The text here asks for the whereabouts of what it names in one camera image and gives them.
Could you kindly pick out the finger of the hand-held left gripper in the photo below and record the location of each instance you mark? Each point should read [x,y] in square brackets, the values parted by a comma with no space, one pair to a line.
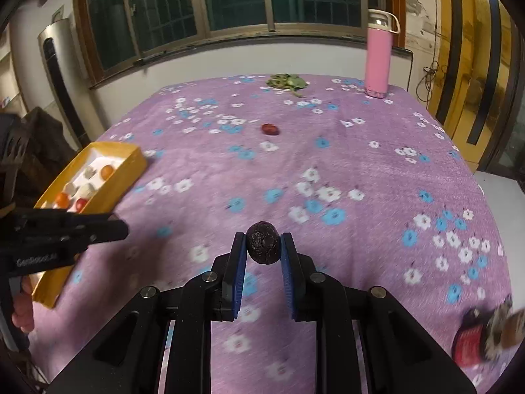
[106,230]
[74,215]

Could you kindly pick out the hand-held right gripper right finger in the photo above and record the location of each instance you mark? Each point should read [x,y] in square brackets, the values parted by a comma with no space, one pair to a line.
[288,281]

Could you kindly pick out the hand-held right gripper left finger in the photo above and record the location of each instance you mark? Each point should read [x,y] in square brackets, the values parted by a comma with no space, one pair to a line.
[238,281]

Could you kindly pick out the red tomato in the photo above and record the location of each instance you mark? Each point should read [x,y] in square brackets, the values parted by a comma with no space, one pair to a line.
[81,204]

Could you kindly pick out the small orange tangerine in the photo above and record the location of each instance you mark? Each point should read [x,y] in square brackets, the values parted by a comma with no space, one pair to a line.
[107,171]
[62,199]

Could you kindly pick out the peeled banana piece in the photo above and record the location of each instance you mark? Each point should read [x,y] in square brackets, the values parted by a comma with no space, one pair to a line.
[70,188]
[87,191]
[89,171]

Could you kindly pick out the yellow cardboard box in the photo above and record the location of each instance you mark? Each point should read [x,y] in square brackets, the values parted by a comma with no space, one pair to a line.
[104,197]

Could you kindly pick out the dark purple passion fruit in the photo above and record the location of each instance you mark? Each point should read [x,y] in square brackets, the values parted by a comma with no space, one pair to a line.
[263,246]

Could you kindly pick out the person's left hand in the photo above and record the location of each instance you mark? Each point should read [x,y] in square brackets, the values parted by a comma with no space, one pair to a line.
[23,308]

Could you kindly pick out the silver standing air conditioner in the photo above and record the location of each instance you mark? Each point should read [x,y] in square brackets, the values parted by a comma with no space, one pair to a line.
[61,86]

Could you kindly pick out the purple floral bedsheet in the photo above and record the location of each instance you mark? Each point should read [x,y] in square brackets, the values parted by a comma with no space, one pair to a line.
[348,164]

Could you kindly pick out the red jujube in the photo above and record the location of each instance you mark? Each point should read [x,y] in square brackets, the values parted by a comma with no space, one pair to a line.
[270,129]

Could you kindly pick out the green leafy vegetable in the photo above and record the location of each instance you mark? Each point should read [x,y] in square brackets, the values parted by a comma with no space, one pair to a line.
[287,82]

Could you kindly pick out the brown jar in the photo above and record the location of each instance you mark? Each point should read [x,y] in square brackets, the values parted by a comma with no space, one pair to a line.
[505,327]

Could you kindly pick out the pink water bottle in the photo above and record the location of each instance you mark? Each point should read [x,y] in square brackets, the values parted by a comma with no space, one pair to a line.
[379,55]

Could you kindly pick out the barred window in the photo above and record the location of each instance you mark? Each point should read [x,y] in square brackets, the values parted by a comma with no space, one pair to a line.
[229,4]

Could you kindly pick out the golden framed glass cabinet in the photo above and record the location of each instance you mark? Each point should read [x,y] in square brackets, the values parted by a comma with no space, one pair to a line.
[480,57]

